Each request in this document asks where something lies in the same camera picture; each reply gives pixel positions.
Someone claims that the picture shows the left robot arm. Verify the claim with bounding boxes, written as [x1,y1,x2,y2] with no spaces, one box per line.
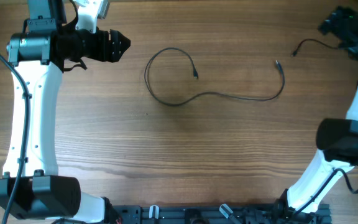
[0,0,131,223]

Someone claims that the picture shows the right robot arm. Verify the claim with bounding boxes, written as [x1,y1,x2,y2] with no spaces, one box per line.
[271,7,358,223]

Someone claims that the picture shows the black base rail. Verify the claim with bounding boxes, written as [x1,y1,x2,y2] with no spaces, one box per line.
[101,204,333,224]

